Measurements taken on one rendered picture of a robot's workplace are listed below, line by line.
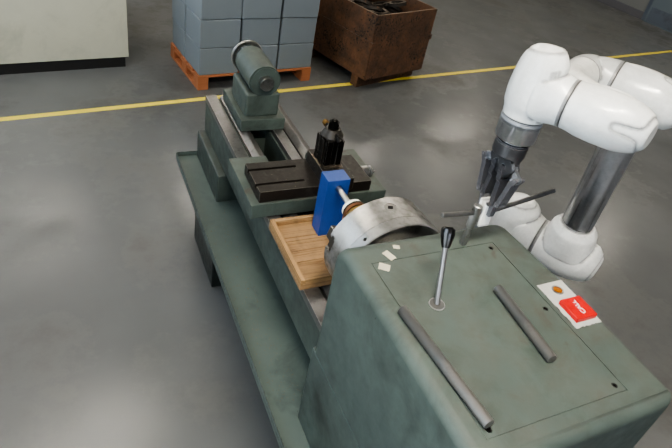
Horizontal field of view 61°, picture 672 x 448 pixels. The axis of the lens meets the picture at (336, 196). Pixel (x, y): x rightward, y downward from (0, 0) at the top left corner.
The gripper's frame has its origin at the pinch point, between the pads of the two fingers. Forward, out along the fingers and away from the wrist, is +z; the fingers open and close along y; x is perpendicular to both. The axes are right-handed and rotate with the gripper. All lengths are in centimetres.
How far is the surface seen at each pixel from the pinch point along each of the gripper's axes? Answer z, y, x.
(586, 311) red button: 8.2, -28.1, -11.1
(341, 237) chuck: 19.4, 19.1, 26.0
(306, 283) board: 46, 29, 28
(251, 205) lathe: 42, 66, 35
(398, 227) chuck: 11.5, 11.2, 14.9
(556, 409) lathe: 9.4, -45.4, 12.7
